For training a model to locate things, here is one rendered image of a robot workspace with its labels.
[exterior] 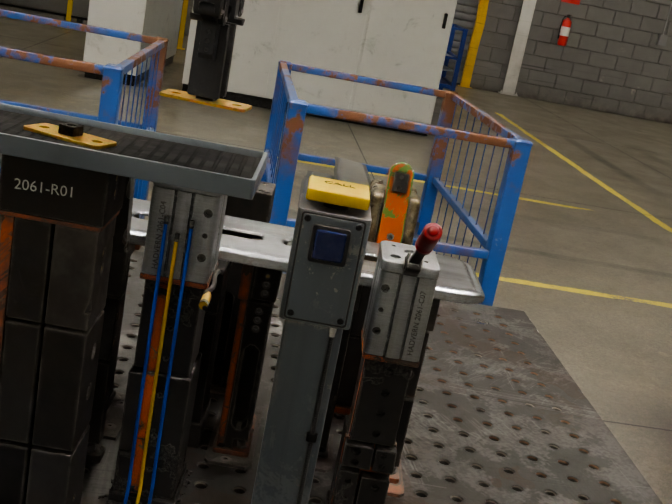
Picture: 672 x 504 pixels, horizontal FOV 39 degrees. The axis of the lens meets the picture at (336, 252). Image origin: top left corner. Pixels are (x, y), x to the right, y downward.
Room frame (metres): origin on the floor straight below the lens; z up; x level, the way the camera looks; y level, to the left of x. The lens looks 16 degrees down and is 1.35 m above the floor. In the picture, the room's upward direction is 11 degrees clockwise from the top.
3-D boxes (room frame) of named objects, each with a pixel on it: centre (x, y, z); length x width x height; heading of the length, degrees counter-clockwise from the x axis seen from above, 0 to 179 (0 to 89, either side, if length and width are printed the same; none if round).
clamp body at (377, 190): (1.42, -0.07, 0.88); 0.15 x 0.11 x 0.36; 2
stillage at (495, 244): (3.63, -0.08, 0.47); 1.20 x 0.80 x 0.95; 8
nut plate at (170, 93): (0.91, 0.15, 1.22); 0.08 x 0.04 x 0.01; 84
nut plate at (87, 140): (0.88, 0.27, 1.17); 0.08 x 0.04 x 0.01; 72
